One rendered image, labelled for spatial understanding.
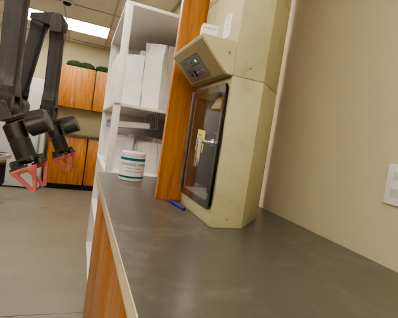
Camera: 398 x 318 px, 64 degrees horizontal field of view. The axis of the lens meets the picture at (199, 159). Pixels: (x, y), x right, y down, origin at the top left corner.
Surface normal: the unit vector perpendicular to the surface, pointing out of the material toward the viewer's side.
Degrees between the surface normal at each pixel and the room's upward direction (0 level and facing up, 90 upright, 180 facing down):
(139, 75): 85
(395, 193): 90
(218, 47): 90
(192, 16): 90
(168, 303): 0
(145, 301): 0
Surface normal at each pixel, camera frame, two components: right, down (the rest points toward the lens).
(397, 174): -0.93, -0.11
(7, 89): 0.23, 0.09
